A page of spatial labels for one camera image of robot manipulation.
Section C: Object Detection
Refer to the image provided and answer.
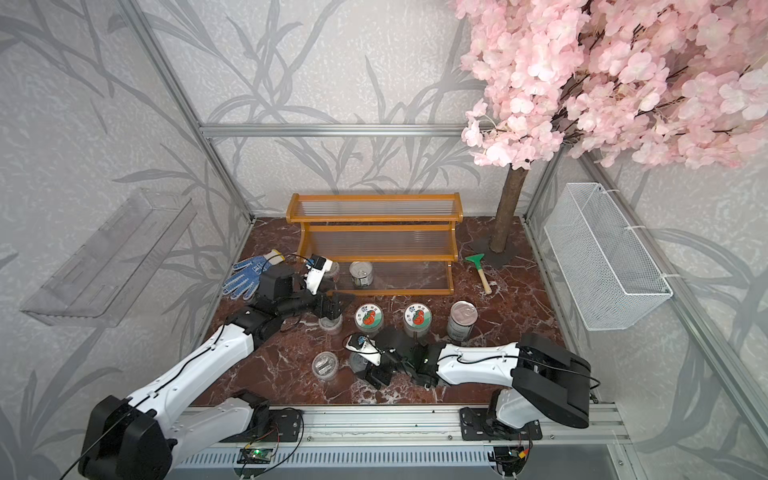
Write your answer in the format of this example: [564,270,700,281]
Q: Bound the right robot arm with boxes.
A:
[345,327,599,430]

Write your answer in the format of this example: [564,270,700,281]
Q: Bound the pink cherry blossom tree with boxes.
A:
[454,1,767,253]

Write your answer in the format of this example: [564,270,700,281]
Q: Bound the tomato lid jar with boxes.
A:
[403,303,432,339]
[354,303,384,335]

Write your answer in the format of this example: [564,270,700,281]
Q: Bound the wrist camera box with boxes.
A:
[304,255,334,295]
[345,333,382,366]

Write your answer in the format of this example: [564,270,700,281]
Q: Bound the aluminium wall frame bar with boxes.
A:
[200,124,465,138]

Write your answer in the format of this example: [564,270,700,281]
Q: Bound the circuit board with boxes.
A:
[237,447,274,465]
[488,446,530,469]

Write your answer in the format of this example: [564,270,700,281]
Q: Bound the right circuit board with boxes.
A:
[488,446,530,469]

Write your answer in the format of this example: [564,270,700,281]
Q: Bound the orange wooden three-tier shelf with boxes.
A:
[286,193,463,296]

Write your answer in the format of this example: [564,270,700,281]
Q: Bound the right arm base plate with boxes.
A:
[459,407,543,442]

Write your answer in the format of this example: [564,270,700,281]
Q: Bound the blue white work glove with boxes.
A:
[222,249,285,301]

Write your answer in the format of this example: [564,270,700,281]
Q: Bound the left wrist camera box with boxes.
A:
[304,255,334,295]

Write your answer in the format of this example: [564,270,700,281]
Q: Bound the green wooden-handled garden trowel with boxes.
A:
[464,253,492,295]

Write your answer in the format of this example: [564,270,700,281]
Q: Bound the left circuit board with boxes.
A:
[237,447,274,465]

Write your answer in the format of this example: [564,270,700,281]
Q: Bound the clear acrylic wall shelf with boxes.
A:
[21,188,197,328]

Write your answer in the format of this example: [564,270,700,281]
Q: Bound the white wire mesh basket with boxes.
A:
[544,182,673,331]

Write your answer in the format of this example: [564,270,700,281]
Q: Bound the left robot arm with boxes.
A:
[74,255,353,479]

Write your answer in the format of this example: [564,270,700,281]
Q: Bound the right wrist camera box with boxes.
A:
[345,333,382,366]

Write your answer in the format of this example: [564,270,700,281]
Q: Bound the aluminium front rail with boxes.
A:
[179,403,631,450]

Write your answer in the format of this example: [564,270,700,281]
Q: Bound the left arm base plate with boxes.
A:
[248,407,304,443]

